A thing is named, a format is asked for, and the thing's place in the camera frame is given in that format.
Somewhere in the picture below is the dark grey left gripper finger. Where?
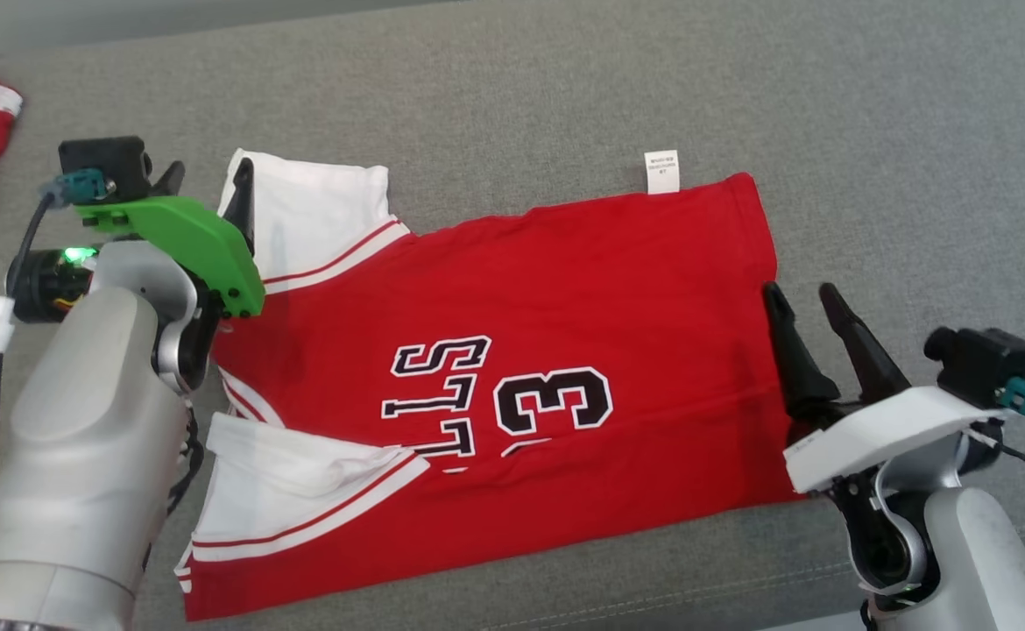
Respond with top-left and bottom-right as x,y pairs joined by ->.
222,158 -> 256,257
152,160 -> 186,201

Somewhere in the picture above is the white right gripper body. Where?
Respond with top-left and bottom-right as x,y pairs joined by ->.
782,386 -> 1008,496

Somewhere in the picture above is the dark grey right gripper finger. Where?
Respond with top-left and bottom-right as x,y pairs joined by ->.
819,282 -> 912,404
762,282 -> 842,420

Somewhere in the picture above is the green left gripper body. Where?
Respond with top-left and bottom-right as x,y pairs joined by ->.
74,197 -> 266,318

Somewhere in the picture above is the red basketball jersey number 23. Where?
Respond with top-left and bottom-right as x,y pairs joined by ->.
175,149 -> 807,621

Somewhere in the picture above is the black left cable teal plug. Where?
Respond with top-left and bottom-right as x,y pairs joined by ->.
0,171 -> 119,509

